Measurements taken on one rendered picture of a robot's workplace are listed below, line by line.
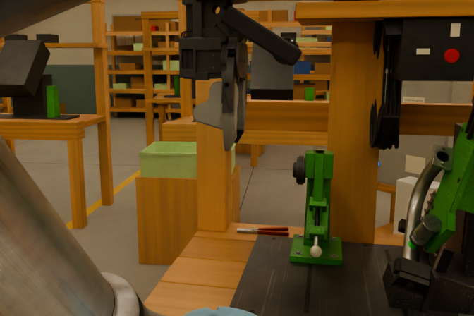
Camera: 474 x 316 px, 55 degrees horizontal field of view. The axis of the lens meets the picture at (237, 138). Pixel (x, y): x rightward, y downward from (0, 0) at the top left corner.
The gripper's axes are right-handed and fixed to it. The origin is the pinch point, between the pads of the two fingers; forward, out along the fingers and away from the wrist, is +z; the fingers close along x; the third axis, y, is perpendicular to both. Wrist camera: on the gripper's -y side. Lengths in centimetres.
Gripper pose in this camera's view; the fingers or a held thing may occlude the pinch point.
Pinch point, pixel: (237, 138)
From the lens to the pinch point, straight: 63.9
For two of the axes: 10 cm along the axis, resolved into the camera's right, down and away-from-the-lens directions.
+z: 0.0, 9.8, 1.7
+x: -2.0, 1.7, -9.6
